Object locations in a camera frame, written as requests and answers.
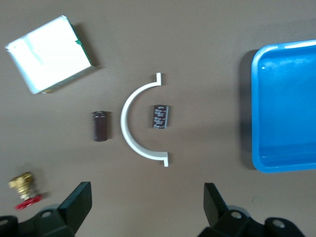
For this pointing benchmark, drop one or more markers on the silver metal plate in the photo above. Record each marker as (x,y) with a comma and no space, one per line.
(49,54)

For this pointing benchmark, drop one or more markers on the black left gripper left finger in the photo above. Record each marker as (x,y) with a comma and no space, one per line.
(74,209)

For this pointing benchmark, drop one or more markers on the white curved plastic bracket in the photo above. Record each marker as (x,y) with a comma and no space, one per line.
(124,118)

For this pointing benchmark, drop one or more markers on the black terminal block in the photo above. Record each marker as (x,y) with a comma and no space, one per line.
(160,117)

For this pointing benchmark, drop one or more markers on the blue plastic tray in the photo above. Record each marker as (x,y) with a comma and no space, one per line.
(286,106)

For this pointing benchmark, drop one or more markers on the plain dark brown capacitor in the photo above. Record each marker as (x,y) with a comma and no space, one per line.
(100,126)

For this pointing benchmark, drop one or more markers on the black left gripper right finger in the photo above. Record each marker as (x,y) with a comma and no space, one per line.
(217,214)

